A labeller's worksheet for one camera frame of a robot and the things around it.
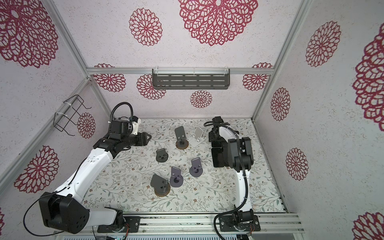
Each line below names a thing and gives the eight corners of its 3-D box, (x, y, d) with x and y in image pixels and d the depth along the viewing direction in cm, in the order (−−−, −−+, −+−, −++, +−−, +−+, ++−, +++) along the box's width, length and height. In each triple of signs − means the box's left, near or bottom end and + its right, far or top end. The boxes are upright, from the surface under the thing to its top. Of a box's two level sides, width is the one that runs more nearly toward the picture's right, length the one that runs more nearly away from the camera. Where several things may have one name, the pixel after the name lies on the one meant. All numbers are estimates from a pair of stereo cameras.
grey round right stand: (189, 177, 92) (189, 169, 83) (189, 165, 97) (189, 157, 88) (201, 177, 92) (202, 169, 83) (201, 165, 97) (202, 157, 88)
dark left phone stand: (158, 162, 98) (155, 153, 90) (159, 156, 101) (156, 148, 93) (167, 162, 98) (165, 153, 90) (168, 156, 101) (166, 148, 93)
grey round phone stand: (171, 187, 88) (169, 179, 79) (172, 175, 93) (170, 166, 84) (183, 187, 88) (182, 179, 79) (183, 175, 93) (182, 166, 84)
